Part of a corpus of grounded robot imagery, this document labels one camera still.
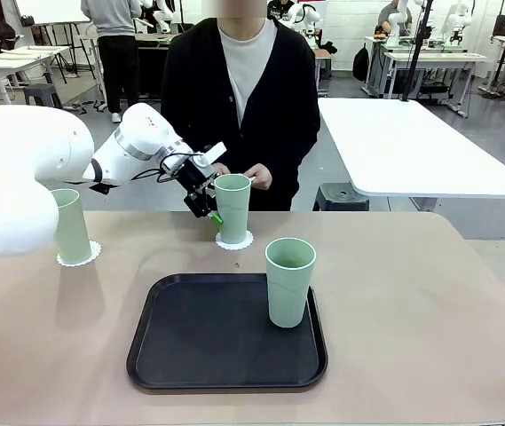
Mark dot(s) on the person's right hand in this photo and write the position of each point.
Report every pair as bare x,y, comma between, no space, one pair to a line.
222,169

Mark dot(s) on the person's left hand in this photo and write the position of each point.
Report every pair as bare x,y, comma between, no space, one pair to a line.
263,179

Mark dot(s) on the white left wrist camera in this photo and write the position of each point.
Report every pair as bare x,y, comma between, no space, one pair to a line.
214,152

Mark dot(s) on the white workbench desk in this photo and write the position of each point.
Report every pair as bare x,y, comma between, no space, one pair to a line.
434,57

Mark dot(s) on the black plastic step stool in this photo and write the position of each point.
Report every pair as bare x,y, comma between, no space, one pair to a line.
336,199

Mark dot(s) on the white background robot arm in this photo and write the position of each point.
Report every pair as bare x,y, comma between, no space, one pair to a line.
454,22
310,13
161,15
398,20

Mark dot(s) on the black backpack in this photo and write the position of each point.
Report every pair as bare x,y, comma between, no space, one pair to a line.
360,64

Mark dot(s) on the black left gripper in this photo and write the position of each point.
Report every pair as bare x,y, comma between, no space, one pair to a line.
192,175

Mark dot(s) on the person in grey hoodie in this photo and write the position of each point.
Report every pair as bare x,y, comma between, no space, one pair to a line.
114,57

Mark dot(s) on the seated person in grey shirt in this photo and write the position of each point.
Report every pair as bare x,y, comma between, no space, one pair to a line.
385,20

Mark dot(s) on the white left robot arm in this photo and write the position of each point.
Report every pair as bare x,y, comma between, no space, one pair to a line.
12,168

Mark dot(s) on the large white table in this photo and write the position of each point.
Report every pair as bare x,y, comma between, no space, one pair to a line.
412,142

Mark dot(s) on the person in black cardigan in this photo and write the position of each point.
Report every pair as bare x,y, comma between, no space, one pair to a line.
270,111

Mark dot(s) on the grey plastic step stool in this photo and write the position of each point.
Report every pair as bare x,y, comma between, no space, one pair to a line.
41,93

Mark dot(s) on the black stand pole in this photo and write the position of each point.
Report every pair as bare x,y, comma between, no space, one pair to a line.
416,49

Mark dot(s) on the pale green plastic cup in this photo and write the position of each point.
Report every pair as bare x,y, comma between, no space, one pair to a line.
234,208
289,297
72,231

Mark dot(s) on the whiteboard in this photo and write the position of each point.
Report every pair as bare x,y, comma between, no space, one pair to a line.
48,11

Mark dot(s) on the black plastic serving tray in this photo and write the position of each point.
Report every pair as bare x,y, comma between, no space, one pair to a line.
199,346

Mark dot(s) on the person in patterned sweater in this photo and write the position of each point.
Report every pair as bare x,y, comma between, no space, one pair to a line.
281,9

